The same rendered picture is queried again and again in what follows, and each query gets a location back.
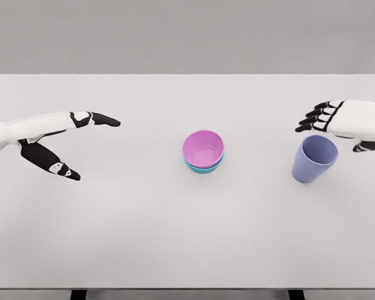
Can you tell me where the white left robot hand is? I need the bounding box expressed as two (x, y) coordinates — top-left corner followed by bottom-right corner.
(6, 110), (122, 182)

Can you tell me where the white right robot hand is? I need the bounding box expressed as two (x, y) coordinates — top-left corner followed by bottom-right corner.
(294, 99), (375, 154)

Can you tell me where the lavender cup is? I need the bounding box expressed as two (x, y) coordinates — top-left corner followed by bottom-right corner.
(291, 134), (339, 184)

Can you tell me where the pink bowl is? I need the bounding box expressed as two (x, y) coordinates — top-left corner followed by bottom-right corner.
(182, 130), (225, 168)

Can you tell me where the teal bowl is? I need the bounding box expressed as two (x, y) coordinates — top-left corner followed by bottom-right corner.
(183, 152), (225, 174)

